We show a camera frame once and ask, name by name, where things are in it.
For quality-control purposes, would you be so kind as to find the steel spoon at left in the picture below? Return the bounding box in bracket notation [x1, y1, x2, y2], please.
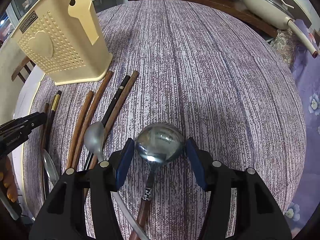
[42, 149, 59, 185]

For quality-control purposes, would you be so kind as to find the small steel spoon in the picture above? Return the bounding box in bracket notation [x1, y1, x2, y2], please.
[84, 122, 149, 239]

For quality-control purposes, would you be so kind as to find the black chopstick silver band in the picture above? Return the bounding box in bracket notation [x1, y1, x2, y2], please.
[84, 75, 130, 170]

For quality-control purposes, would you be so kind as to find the black chopstick gold band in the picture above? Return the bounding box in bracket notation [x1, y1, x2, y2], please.
[43, 90, 62, 198]

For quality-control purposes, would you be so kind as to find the cream plastic utensil holder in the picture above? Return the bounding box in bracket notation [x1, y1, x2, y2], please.
[11, 0, 113, 86]

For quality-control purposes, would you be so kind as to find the purple striped tablecloth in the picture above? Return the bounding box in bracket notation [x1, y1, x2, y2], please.
[30, 0, 306, 239]

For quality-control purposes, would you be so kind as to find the wooden chair with cushion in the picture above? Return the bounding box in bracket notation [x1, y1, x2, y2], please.
[11, 56, 35, 83]

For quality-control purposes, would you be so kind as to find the brown wooden chopstick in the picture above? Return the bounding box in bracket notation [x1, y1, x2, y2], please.
[66, 90, 94, 169]
[89, 70, 139, 169]
[71, 70, 113, 170]

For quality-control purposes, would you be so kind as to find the cream frying pan with lid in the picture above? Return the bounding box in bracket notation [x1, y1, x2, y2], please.
[243, 0, 318, 58]

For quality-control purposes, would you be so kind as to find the steel ladle wooden handle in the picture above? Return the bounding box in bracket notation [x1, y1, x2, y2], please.
[136, 123, 184, 229]

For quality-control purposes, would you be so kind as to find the purple floral cloth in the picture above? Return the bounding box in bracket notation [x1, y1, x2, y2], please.
[270, 29, 319, 237]

